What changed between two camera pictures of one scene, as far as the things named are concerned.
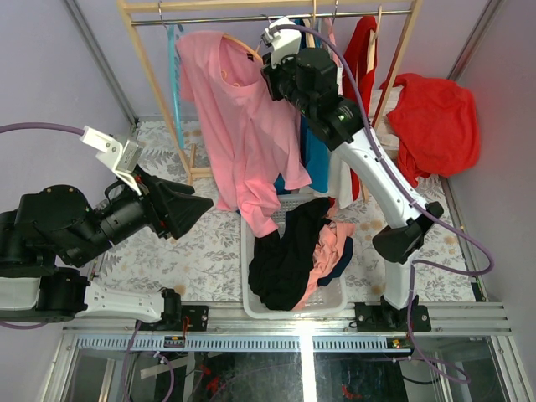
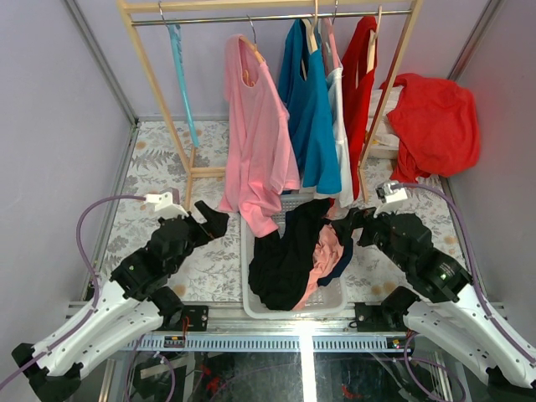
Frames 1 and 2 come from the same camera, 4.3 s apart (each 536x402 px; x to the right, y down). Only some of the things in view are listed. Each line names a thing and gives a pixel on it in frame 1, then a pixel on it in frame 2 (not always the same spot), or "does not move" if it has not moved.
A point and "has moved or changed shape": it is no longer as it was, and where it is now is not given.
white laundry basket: x=325 y=301 does not move
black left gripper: x=177 y=213 -> x=216 y=226
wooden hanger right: x=372 y=49 does not move
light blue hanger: x=172 y=47 -> x=176 y=34
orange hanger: x=255 y=50 has moved or changed shape
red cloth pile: x=437 y=125 does not move
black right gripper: x=270 y=74 -> x=358 y=218
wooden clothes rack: x=125 y=7 does not move
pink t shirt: x=251 y=137 has moved or changed shape
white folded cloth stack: x=384 y=130 does not move
